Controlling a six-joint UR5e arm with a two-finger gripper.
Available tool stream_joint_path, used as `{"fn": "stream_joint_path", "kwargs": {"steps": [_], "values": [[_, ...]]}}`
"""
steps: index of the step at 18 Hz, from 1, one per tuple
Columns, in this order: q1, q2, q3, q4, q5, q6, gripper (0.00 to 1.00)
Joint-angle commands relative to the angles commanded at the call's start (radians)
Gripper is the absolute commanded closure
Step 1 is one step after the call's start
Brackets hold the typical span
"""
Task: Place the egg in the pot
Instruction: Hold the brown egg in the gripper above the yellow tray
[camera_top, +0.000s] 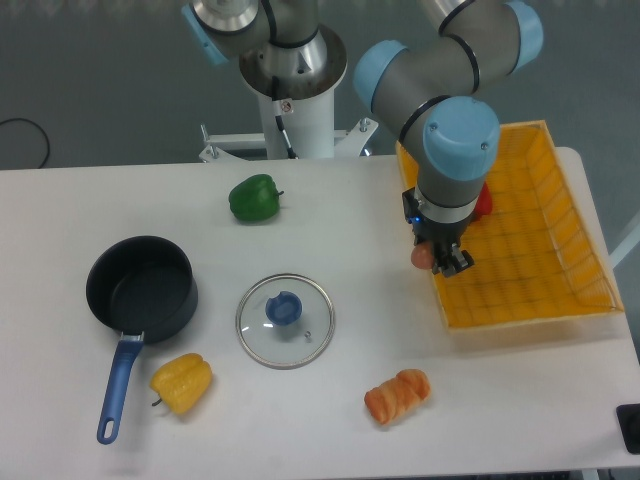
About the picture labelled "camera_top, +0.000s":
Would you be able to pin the white table leg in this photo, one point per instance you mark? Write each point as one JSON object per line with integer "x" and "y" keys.
{"x": 628, "y": 241}

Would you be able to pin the glass lid blue knob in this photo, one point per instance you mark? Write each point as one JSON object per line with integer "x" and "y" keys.
{"x": 285, "y": 321}

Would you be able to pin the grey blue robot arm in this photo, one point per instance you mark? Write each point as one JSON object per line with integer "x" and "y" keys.
{"x": 426, "y": 99}

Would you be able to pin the green bell pepper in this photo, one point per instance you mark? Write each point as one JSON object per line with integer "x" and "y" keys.
{"x": 255, "y": 199}

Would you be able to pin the brown egg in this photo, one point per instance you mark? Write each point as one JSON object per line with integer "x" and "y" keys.
{"x": 422, "y": 256}

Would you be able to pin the black device at edge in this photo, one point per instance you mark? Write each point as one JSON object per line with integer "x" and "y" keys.
{"x": 628, "y": 416}

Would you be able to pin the yellow bell pepper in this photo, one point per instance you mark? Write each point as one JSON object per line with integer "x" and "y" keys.
{"x": 181, "y": 382}

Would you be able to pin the red bell pepper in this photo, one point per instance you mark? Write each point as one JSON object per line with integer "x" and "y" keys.
{"x": 484, "y": 204}

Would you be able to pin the yellow plastic basket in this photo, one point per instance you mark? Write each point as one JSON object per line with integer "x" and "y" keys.
{"x": 535, "y": 259}

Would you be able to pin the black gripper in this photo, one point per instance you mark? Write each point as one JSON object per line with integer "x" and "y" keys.
{"x": 442, "y": 227}

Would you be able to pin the orange croissant bread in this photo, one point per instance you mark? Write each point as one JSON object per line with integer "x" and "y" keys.
{"x": 397, "y": 396}

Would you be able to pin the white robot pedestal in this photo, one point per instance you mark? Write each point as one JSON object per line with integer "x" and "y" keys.
{"x": 295, "y": 88}

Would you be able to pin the black pot blue handle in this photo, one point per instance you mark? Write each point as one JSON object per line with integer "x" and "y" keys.
{"x": 144, "y": 289}

